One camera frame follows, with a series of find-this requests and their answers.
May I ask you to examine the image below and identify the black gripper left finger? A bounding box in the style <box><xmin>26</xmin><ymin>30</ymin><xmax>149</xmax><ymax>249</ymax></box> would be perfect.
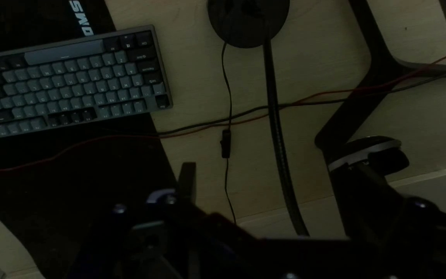
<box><xmin>175</xmin><ymin>161</ymin><xmax>198</xmax><ymax>206</ymax></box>

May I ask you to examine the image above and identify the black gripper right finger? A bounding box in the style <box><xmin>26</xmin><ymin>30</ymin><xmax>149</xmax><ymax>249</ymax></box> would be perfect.
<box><xmin>348</xmin><ymin>172</ymin><xmax>441</xmax><ymax>213</ymax></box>

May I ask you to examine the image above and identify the black gooseneck desk lamp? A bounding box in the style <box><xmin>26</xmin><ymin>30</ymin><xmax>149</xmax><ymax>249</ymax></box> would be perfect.
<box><xmin>206</xmin><ymin>0</ymin><xmax>311</xmax><ymax>238</ymax></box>

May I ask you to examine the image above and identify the grey mechanical keyboard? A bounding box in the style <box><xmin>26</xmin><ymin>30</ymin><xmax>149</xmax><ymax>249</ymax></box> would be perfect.
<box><xmin>0</xmin><ymin>24</ymin><xmax>175</xmax><ymax>144</ymax></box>

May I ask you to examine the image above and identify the dark lamp cord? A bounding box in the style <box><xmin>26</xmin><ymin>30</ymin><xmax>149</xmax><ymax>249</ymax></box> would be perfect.
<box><xmin>218</xmin><ymin>43</ymin><xmax>240</xmax><ymax>224</ymax></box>

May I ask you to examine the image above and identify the thin reddish desk cable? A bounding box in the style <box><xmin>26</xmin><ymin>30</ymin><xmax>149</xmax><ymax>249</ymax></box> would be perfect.
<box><xmin>0</xmin><ymin>48</ymin><xmax>446</xmax><ymax>179</ymax></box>

